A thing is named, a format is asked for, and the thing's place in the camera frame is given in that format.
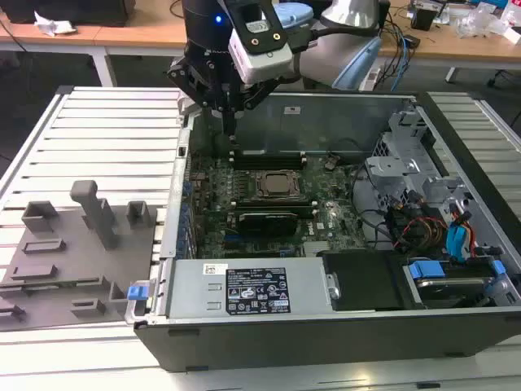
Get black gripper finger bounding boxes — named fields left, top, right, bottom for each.
left=229, top=77, right=282, bottom=138
left=165, top=58, right=230, bottom=138

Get green RAM stick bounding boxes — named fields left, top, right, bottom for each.
left=0, top=283, right=63, bottom=292

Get black RAM slot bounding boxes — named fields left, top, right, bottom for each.
left=230, top=153, right=308, bottom=161
left=230, top=158, right=308, bottom=166
left=230, top=199, right=319, bottom=206
left=230, top=204, right=320, bottom=210
left=230, top=208, right=321, bottom=214
left=230, top=212, right=322, bottom=219
left=230, top=147, right=307, bottom=156
left=230, top=163, right=309, bottom=171

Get wooden desk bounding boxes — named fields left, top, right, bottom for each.
left=0, top=0, right=192, bottom=89
left=374, top=0, right=521, bottom=85

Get silver CPU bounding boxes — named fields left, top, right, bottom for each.
left=264, top=175, right=296, bottom=193

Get white power strip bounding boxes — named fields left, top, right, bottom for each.
left=360, top=67, right=382, bottom=90

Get green motherboard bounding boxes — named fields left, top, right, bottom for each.
left=187, top=151, right=370, bottom=260

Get black monitor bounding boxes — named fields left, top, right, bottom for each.
left=7, top=0, right=131, bottom=28

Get black graphics card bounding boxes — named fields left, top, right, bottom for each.
left=237, top=210, right=299, bottom=238

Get crumpled white paper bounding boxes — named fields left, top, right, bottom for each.
left=33, top=11, right=77, bottom=37

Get black speaker box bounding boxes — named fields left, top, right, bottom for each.
left=376, top=0, right=392, bottom=32

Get grey metal drive cage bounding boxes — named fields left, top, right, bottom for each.
left=364, top=108, right=479, bottom=229

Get silver chipset heatsink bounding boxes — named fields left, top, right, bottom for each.
left=303, top=243, right=333, bottom=258

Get small black box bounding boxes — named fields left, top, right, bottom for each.
left=409, top=6, right=439, bottom=32

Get grey power supply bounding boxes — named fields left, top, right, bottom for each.
left=164, top=257, right=333, bottom=321

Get grey parts rack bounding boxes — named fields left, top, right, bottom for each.
left=0, top=179, right=160, bottom=332

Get black plastic shroud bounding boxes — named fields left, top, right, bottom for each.
left=317, top=250, right=412, bottom=313

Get clear plastic bags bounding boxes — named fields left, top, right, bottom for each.
left=455, top=2, right=514, bottom=40

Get black chair base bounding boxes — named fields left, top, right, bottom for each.
left=486, top=68, right=521, bottom=89

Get black and grey PC case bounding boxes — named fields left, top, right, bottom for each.
left=124, top=87, right=521, bottom=374

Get hard disk in blue carrier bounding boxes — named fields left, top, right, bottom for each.
left=402, top=260, right=508, bottom=310

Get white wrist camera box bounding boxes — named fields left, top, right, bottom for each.
left=227, top=30, right=295, bottom=85

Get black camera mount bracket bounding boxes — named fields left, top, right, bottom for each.
left=232, top=0, right=286, bottom=56

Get black camera cable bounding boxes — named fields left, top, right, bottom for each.
left=284, top=20, right=386, bottom=54

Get blue hanging cables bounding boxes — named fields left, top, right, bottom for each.
left=394, top=30, right=413, bottom=93

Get red yellow wire bundle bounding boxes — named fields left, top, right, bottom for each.
left=388, top=195, right=477, bottom=256

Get blue flat cable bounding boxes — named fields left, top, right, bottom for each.
left=445, top=211, right=473, bottom=268

